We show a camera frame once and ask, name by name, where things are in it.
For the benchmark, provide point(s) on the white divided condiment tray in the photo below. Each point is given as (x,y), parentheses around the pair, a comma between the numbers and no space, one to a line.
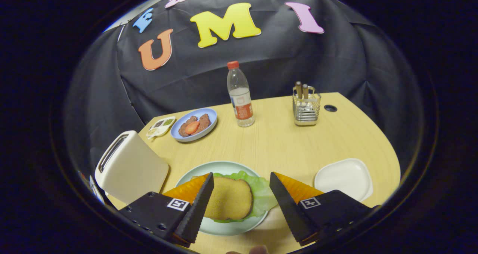
(160,127)

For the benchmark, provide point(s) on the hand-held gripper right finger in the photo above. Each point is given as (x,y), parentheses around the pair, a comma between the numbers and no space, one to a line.
(287,209)

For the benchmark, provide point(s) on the white square plate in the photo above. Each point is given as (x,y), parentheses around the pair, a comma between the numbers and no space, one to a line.
(343,177)

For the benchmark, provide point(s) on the green lettuce leaf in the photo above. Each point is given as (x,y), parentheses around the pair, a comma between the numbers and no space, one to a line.
(263,194)

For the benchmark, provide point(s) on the blue round plate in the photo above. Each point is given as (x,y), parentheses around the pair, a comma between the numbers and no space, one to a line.
(212,116)

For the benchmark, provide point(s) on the clear plastic water bottle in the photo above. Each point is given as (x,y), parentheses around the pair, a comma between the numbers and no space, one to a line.
(242,104)

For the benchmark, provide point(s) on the white toaster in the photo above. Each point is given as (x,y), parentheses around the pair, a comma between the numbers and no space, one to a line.
(138,172)

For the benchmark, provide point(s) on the brown meat patty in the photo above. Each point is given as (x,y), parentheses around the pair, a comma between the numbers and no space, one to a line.
(204,121)
(183,129)

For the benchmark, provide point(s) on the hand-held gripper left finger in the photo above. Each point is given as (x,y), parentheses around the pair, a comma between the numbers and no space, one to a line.
(194,209)

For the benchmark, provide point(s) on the brown toasted bread slice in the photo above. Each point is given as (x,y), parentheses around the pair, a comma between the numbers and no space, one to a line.
(229,198)

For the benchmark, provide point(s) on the pale green round plate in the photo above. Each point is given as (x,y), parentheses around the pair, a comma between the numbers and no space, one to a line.
(209,168)

